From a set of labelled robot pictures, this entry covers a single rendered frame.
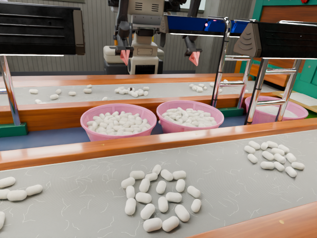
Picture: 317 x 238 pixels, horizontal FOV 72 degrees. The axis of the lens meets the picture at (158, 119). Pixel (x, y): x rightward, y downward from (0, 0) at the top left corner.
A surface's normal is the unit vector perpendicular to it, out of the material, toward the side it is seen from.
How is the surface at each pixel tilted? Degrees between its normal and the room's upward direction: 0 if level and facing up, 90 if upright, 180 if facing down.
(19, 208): 0
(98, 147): 0
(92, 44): 90
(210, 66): 90
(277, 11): 90
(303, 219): 0
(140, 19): 90
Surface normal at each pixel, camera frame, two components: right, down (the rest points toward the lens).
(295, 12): -0.95, 0.07
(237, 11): 0.32, 0.43
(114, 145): 0.07, -0.90
